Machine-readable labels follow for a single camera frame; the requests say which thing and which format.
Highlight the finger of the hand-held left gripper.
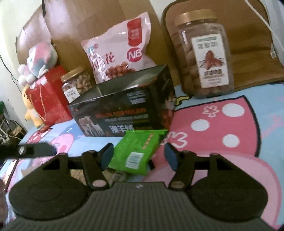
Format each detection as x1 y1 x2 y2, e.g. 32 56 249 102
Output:
0 142 57 159

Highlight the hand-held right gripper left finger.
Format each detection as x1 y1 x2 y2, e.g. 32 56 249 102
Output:
42 143 115 191

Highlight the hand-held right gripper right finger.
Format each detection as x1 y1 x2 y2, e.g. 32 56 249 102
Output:
164 142 236 191

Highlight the bright green snack packet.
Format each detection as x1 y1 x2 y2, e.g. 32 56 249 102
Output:
108 129 169 176

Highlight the black cardboard box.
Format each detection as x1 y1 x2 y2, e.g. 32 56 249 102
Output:
67 64 177 137

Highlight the yellow plush duck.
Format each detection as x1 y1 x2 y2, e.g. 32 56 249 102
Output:
22 85 43 128

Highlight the red gift bag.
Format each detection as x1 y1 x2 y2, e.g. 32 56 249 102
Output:
26 65 73 127

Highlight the cartoon pig printed blanket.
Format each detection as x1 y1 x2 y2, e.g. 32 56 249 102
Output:
0 82 284 231

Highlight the cashew jar with gold lid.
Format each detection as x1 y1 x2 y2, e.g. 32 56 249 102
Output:
60 66 94 104

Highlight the pink and blue plush toy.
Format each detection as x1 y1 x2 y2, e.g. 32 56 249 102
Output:
18 42 58 86

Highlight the pecan jar with gold lid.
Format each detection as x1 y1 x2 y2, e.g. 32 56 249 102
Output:
170 9 235 98

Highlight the large pink snack bag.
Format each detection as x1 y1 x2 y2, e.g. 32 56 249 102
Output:
81 11 156 85

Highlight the brown seat cushion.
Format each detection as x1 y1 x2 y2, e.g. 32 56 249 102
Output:
162 0 284 91

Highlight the wooden headboard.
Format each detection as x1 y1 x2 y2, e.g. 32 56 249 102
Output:
17 0 169 89

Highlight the white cable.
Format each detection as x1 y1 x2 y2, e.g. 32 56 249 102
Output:
244 0 280 36

